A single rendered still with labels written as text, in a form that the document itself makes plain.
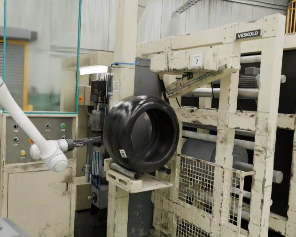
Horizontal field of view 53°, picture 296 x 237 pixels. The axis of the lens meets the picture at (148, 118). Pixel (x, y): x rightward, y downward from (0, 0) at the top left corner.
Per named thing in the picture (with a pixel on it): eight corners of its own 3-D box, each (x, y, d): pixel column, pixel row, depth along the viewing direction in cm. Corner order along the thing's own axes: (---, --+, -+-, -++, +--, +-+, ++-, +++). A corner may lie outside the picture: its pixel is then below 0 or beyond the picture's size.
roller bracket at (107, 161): (103, 171, 228) (104, 158, 227) (145, 166, 251) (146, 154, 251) (105, 172, 225) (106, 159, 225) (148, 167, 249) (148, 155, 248)
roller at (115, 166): (111, 161, 228) (115, 163, 231) (108, 166, 227) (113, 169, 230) (136, 171, 200) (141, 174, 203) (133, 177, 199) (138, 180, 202)
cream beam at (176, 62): (149, 72, 243) (150, 54, 242) (172, 75, 257) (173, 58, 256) (203, 69, 194) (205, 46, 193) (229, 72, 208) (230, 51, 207)
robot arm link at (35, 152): (54, 152, 186) (61, 161, 176) (28, 157, 177) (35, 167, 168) (53, 136, 183) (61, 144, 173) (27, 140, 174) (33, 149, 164)
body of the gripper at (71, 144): (67, 140, 180) (82, 138, 185) (63, 138, 187) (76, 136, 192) (69, 152, 181) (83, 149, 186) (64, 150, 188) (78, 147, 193)
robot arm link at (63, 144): (53, 138, 184) (63, 137, 187) (55, 153, 185) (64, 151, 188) (58, 141, 176) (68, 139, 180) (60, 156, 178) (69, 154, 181)
